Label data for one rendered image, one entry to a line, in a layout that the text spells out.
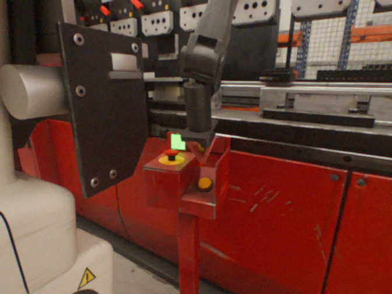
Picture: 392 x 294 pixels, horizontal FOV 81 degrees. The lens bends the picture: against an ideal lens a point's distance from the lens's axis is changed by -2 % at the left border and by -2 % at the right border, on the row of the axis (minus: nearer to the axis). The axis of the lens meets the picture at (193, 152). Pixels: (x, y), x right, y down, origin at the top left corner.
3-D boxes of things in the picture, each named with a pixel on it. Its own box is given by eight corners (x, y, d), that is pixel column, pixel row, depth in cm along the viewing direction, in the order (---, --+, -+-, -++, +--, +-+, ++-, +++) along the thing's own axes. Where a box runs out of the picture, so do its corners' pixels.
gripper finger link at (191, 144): (219, 154, 63) (218, 122, 58) (213, 169, 57) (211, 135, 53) (195, 151, 65) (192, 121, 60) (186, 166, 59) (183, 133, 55)
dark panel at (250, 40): (129, 91, 188) (125, 31, 174) (131, 91, 189) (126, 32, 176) (271, 97, 130) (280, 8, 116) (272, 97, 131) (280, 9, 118)
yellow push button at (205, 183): (197, 191, 65) (196, 187, 64) (200, 179, 67) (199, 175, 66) (210, 193, 64) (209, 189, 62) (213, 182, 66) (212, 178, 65)
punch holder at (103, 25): (86, 44, 120) (81, 7, 115) (100, 45, 127) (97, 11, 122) (105, 41, 112) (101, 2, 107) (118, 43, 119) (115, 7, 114)
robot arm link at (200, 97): (178, 82, 48) (205, 82, 46) (190, 74, 53) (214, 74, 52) (182, 113, 52) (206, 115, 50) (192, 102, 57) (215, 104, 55)
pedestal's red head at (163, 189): (144, 206, 65) (140, 144, 59) (169, 183, 79) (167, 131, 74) (214, 220, 58) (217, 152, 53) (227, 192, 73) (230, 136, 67)
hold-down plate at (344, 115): (261, 118, 77) (262, 108, 76) (266, 115, 81) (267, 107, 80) (373, 128, 62) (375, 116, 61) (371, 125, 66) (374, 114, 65)
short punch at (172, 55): (157, 59, 103) (156, 36, 100) (160, 59, 104) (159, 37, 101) (175, 58, 98) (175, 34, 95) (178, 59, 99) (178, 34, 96)
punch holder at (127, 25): (111, 40, 110) (108, 0, 105) (125, 42, 117) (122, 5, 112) (133, 37, 102) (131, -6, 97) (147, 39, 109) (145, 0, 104)
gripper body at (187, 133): (218, 126, 59) (217, 98, 55) (207, 146, 51) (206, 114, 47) (193, 125, 61) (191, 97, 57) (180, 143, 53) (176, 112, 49)
